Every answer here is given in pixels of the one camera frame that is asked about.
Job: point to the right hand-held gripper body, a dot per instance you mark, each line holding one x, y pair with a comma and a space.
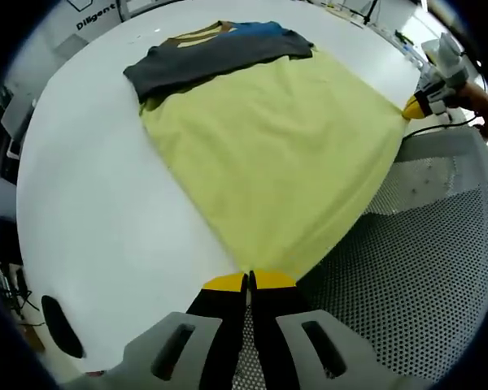
453, 65

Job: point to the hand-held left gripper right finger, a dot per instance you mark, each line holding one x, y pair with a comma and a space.
333, 349

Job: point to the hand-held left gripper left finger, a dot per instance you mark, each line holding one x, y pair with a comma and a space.
175, 345

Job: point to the yellow-green garment with coloured sleeves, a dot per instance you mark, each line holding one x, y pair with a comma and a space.
276, 154

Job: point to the person's right hand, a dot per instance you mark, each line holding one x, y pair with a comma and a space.
469, 95

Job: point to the green plant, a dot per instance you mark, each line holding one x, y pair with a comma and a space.
404, 40

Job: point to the black tripod stand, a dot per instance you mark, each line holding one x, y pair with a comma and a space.
370, 10

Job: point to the grey mesh chair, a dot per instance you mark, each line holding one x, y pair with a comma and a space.
410, 264

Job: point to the black chair armrest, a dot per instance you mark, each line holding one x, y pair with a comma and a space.
61, 325

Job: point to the grey office chair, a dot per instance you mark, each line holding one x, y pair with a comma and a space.
18, 115

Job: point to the grey chair back panel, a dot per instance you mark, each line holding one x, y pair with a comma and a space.
71, 44

